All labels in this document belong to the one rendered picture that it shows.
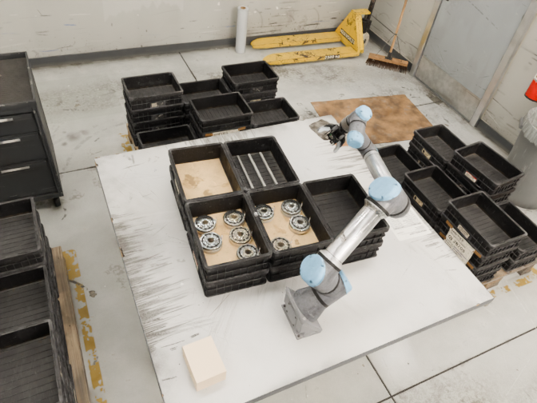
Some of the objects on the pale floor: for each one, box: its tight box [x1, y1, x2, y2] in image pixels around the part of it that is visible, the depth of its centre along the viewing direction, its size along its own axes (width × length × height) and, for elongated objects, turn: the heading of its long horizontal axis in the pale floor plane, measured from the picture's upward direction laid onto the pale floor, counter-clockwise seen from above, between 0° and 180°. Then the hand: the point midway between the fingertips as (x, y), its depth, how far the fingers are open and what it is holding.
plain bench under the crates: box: [93, 115, 495, 403], centre depth 264 cm, size 160×160×70 cm
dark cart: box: [0, 51, 64, 206], centre depth 300 cm, size 60×45×90 cm
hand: (326, 141), depth 238 cm, fingers open, 14 cm apart
